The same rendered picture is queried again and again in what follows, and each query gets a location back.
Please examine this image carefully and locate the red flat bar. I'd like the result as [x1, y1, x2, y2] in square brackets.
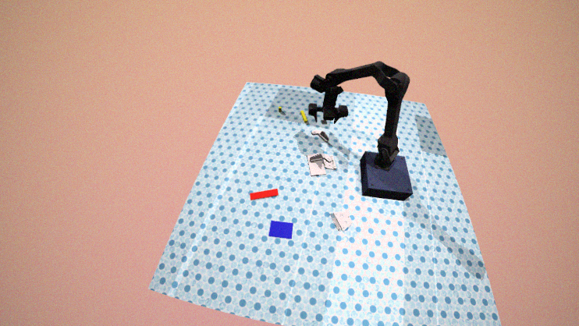
[250, 189, 278, 200]

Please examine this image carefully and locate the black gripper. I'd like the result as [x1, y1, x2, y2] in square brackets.
[308, 98, 349, 124]

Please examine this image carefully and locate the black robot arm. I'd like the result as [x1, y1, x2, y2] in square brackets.
[310, 61, 410, 171]

